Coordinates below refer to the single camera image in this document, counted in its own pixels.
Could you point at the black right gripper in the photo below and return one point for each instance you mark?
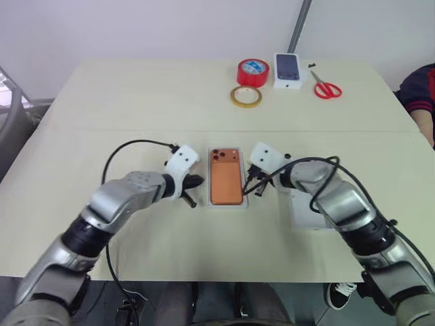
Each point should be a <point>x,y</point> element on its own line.
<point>255,173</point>

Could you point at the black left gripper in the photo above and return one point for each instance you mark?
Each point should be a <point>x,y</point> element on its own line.
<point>188,183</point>

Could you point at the orange smartphone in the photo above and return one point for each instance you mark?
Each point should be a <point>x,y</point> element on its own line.
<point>247,200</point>
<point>226,176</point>

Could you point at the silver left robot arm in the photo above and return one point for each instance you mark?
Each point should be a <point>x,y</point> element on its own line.
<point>115,200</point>

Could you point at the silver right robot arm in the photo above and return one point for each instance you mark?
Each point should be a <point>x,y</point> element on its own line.
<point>343,200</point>

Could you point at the person's bare forearm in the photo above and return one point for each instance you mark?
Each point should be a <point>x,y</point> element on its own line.
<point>426,127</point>

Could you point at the white phone box lid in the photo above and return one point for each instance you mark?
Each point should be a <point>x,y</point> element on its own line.
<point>304,212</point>

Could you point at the white box with phone print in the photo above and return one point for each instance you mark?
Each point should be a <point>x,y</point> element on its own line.
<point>288,73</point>

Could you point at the small black floor box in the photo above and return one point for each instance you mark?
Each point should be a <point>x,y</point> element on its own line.
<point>124,314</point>

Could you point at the orange smartphone in tray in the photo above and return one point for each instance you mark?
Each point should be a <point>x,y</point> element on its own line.
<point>247,200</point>

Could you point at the yellow tape roll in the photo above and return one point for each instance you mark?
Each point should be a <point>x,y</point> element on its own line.
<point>246,102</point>

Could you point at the red tape roll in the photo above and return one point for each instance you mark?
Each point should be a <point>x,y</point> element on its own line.
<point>253,73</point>

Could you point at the black and white sneaker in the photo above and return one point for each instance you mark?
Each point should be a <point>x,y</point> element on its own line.
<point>340,294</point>

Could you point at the grey metal pole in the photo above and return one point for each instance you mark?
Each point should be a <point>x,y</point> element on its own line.
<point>299,25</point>

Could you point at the person in dark red jacket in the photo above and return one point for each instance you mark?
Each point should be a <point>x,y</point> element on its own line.
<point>419,88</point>

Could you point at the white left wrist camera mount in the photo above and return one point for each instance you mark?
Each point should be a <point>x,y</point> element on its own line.
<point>181,162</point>

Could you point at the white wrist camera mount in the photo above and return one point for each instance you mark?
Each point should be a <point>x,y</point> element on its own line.
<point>266,157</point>
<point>181,162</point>

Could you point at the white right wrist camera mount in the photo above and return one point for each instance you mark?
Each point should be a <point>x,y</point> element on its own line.
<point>266,157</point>

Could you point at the grey metal frame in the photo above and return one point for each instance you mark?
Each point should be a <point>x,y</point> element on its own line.
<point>13,112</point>

